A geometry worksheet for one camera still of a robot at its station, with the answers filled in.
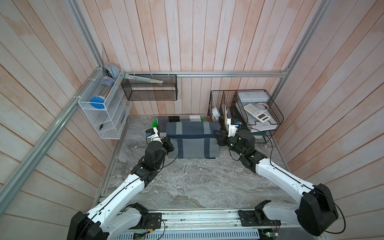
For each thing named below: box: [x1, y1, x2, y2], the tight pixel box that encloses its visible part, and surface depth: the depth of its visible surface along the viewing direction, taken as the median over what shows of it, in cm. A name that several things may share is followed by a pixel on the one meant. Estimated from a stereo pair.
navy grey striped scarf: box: [166, 122, 221, 159], surface depth 79 cm
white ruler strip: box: [124, 73, 164, 85], surface depth 92 cm
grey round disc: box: [105, 64, 120, 81], surface depth 87 cm
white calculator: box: [243, 103, 271, 123], surface depth 94 cm
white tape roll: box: [212, 106, 221, 122], surface depth 112 cm
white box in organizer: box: [237, 91, 269, 103], surface depth 104 cm
